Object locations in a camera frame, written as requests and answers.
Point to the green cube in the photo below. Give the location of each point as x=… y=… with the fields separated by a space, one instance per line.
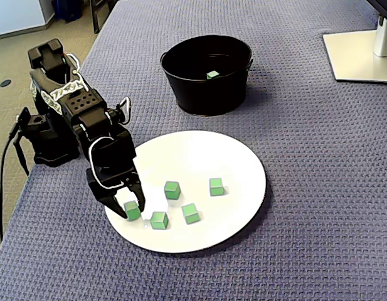
x=190 y=214
x=132 y=212
x=159 y=220
x=212 y=75
x=217 y=187
x=172 y=190

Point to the blue woven table cloth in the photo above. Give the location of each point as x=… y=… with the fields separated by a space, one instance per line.
x=306 y=188

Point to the dark chair frame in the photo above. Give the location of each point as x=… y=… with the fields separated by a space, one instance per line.
x=97 y=15

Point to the black round floor cover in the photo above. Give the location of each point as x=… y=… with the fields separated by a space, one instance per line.
x=5 y=83

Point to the blue bin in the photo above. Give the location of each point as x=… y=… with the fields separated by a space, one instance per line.
x=67 y=9

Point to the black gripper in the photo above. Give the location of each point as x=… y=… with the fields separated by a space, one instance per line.
x=109 y=185

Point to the white monitor stand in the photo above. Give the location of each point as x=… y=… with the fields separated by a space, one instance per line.
x=350 y=53

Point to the black robot arm with stickers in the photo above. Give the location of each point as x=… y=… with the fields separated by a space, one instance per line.
x=55 y=103

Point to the white round plate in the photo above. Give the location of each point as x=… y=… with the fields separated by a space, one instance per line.
x=231 y=163

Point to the black metal bucket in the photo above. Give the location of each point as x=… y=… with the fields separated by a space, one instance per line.
x=209 y=97

